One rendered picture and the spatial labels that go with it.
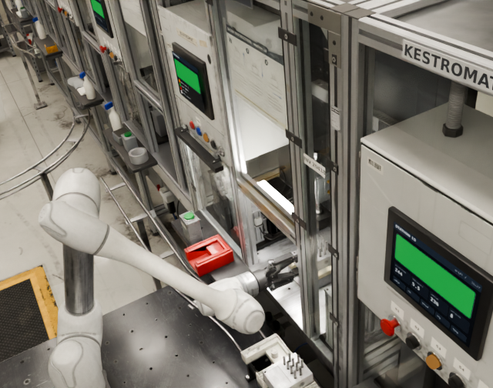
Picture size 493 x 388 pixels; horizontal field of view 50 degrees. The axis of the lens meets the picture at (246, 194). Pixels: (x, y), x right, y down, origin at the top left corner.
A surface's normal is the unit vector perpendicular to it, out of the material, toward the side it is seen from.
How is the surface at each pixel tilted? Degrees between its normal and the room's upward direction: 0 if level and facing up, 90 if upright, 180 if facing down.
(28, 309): 0
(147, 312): 0
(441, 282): 90
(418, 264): 90
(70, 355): 6
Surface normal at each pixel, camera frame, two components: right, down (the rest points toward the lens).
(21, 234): -0.11, -0.80
